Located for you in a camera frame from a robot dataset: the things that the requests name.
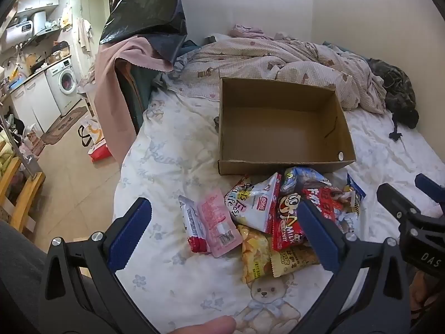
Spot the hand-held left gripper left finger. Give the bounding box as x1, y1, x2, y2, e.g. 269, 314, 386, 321
38, 198, 158, 334

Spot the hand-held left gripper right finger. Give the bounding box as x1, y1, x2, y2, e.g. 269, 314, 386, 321
295, 200, 418, 334

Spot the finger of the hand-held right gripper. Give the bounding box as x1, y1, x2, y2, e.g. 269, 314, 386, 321
377, 182, 422, 225
414, 173, 445, 213

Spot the tan snack packet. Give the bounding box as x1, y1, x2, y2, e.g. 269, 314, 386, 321
269, 243, 321, 279

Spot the red candy bag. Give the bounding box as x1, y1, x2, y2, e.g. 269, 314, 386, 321
272, 191, 314, 252

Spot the red white-lettered snack packet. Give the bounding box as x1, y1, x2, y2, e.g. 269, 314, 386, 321
300, 186, 345, 224

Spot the blue snack packet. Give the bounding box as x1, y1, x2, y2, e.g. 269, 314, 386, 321
345, 173, 368, 211

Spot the white red-capped pouch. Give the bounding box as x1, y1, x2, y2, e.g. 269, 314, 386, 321
178, 195, 211, 253

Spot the blue white snack bag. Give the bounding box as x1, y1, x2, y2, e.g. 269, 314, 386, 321
280, 166, 333, 196

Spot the yellow chip bag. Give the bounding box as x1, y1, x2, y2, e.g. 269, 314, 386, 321
237, 224, 275, 285

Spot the white snack bag red edge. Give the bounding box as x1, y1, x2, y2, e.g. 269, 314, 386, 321
224, 172, 283, 234

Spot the pink drink pouch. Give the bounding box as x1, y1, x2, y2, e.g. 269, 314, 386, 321
197, 188, 243, 259

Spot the brown cardboard box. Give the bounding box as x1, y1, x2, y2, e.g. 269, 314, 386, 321
217, 77, 357, 176

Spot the person's right hand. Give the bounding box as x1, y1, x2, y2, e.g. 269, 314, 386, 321
409, 270, 445, 325

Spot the person's left hand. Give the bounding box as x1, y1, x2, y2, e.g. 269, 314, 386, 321
170, 315, 238, 334

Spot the white printed bed sheet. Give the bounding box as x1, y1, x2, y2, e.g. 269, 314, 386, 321
111, 73, 445, 334

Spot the red white shopping bag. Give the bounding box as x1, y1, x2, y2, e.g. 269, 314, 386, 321
78, 118, 113, 163

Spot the dark camouflage garment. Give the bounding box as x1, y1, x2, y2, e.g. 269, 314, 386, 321
366, 57, 420, 129

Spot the wooden chair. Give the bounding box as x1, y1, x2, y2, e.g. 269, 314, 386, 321
0, 156, 46, 234

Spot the patterned floor rug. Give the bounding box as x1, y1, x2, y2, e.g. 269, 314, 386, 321
41, 106, 88, 146

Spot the pink cloth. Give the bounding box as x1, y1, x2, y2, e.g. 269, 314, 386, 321
95, 36, 175, 168

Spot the white kitchen base cabinet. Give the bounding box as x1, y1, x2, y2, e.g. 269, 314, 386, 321
10, 72, 63, 133

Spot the white washing machine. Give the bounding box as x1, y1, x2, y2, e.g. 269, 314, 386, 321
45, 57, 83, 117

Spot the crumpled beige blanket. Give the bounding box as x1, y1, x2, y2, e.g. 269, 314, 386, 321
174, 30, 387, 115

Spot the hanging white towel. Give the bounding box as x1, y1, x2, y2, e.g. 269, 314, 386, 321
76, 17, 93, 57

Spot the mauve pillow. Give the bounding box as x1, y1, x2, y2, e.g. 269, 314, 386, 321
228, 24, 276, 40

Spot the black plastic bag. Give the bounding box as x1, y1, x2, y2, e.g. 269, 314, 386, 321
99, 0, 189, 72

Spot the white water heater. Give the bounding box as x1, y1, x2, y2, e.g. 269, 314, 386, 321
33, 11, 48, 36

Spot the black cord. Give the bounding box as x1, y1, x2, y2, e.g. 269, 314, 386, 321
389, 110, 406, 144

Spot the white wall cabinet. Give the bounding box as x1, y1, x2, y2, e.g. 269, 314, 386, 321
17, 0, 60, 15

